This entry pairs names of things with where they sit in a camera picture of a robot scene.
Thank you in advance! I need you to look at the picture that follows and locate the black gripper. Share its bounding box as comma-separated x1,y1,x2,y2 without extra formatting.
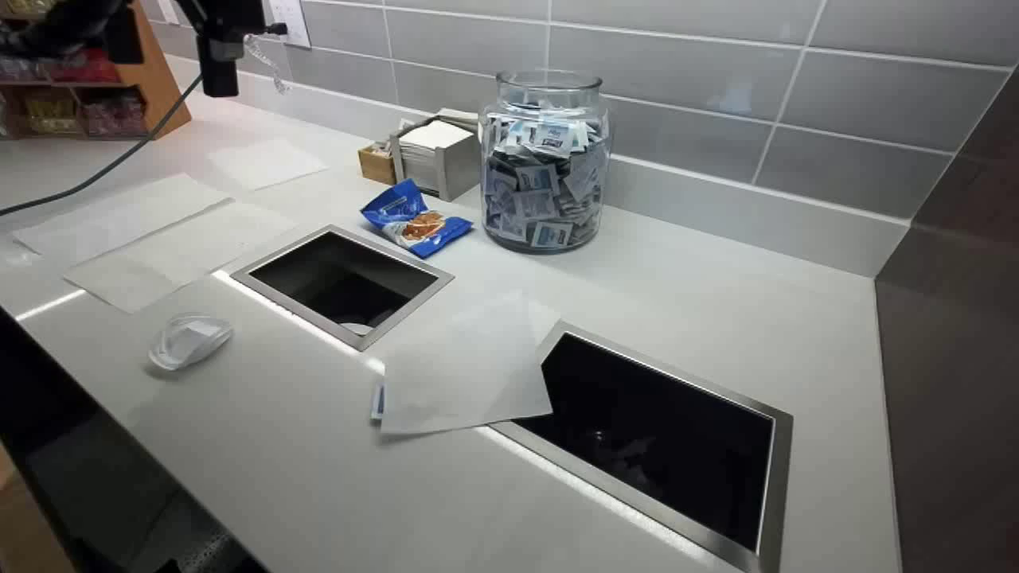
172,0,268,98

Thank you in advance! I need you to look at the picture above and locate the blue and white pretzel packet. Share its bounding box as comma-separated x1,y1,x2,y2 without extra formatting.
356,176,474,261

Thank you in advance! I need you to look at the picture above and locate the thin white paper sheet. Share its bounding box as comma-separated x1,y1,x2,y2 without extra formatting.
61,196,298,316
205,137,331,194
11,172,235,261

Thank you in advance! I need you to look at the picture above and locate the wooden snack rack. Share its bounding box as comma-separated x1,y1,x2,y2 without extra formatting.
0,0,195,142

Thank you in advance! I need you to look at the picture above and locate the wooden tray of sachets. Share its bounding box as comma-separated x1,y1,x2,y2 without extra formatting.
356,137,400,187

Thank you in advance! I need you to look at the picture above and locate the metal napkin dispenser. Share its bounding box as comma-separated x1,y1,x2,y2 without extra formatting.
389,111,483,202

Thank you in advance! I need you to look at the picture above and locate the glass jar of sachets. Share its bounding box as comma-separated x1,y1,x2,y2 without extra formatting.
479,66,613,254

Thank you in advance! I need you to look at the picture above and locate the white paper napkin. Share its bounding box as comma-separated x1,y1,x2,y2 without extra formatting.
375,288,563,438

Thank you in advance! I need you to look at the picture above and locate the white paper wall note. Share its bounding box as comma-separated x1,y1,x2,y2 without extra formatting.
264,0,314,50

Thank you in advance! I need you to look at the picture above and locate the black cable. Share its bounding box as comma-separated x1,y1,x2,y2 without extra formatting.
0,68,206,218

